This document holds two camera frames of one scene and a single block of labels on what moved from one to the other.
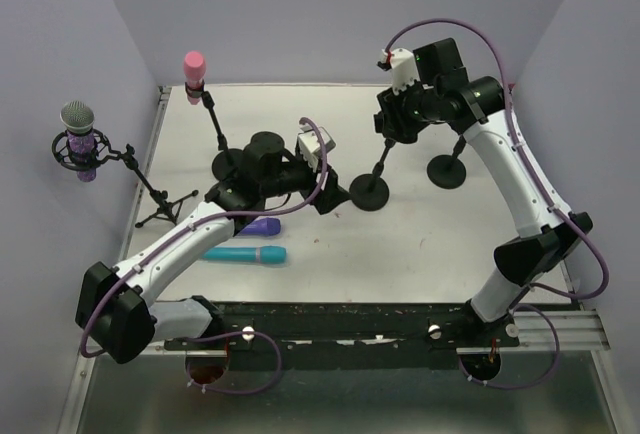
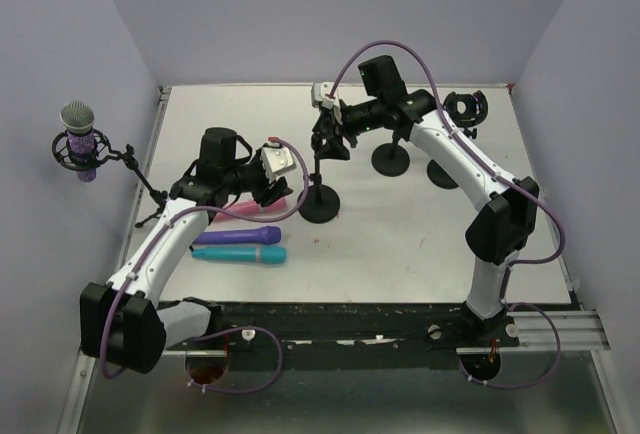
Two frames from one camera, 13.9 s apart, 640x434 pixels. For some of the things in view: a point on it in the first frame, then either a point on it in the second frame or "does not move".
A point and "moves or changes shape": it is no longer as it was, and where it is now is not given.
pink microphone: x=195 y=65 moves or changes shape
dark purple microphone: x=263 y=226 moves or changes shape
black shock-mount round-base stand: x=447 y=171 → x=467 y=111
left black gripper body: x=321 y=200 → x=265 y=196
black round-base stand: x=226 y=162 moves or changes shape
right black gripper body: x=405 y=112 → x=348 y=129
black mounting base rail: x=348 y=327 does not move
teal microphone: x=266 y=254 does not move
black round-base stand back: x=371 y=191 → x=390 y=159
